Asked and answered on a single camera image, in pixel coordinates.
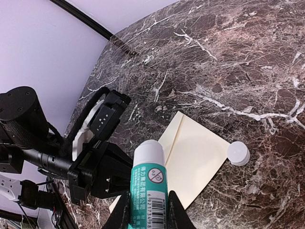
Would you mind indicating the small glue bottle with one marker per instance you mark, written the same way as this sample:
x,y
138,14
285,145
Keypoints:
x,y
148,187

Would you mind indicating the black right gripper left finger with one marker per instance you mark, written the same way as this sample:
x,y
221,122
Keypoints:
x,y
120,216

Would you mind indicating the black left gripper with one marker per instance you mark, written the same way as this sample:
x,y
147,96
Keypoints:
x,y
102,170

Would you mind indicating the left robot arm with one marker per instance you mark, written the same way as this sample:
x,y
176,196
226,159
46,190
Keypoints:
x,y
26,135

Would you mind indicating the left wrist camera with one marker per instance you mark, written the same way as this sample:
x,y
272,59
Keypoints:
x,y
105,119

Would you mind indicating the black corner frame post left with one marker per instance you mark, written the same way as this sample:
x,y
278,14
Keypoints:
x,y
81,16

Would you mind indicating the grey glue bottle cap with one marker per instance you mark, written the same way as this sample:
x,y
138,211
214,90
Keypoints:
x,y
238,153

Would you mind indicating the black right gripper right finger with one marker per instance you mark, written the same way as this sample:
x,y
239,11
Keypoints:
x,y
178,218

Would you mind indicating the cream envelope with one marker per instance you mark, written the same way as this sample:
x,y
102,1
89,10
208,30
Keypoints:
x,y
193,155

